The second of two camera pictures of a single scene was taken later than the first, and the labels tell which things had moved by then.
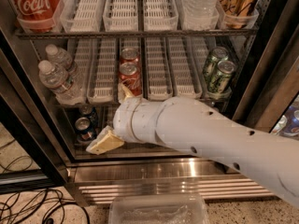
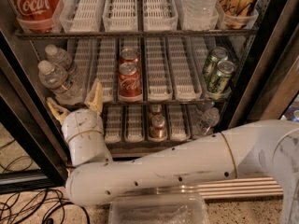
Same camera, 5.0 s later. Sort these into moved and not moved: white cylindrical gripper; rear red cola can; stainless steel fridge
Moved: white cylindrical gripper
Not moved: stainless steel fridge; rear red cola can
